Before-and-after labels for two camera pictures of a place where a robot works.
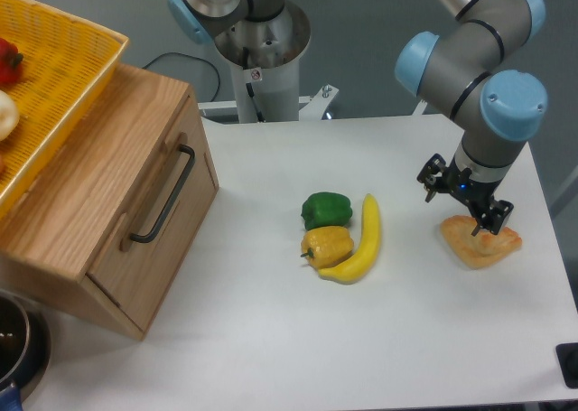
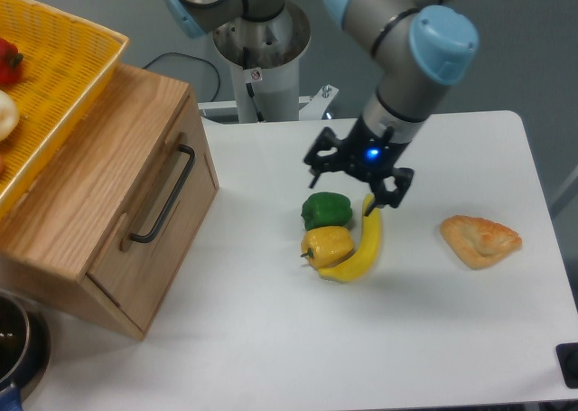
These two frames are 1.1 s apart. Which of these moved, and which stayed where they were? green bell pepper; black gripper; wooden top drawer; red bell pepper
Moved: black gripper
Stayed: wooden top drawer; red bell pepper; green bell pepper
